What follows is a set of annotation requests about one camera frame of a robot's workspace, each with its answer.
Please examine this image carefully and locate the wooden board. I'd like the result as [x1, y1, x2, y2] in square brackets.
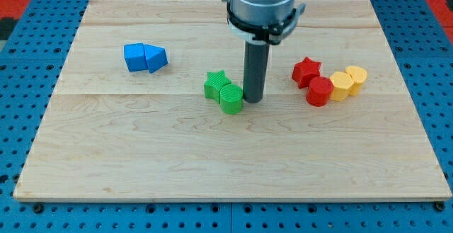
[13, 0, 452, 203]

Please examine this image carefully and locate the red star block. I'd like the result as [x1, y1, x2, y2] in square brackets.
[292, 57, 322, 89]

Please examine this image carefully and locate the yellow hexagon block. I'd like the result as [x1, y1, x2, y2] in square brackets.
[330, 72, 354, 101]

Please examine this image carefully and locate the blue triangular prism block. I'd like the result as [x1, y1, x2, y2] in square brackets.
[144, 45, 168, 74]

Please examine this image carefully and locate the red cylinder block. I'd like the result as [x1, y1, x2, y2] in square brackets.
[306, 76, 334, 107]

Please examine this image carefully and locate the black clamp ring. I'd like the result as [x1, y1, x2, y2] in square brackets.
[226, 2, 306, 46]

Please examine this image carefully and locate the blue cube block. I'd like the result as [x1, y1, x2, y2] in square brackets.
[123, 43, 148, 72]

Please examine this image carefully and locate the green cylinder block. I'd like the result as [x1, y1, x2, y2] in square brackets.
[220, 84, 243, 115]

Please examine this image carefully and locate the yellow cylinder block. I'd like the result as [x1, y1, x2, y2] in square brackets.
[345, 65, 367, 96]

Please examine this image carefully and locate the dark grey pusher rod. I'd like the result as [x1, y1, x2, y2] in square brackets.
[243, 42, 270, 103]

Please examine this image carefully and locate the green star block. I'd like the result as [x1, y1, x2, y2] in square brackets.
[204, 70, 231, 103]

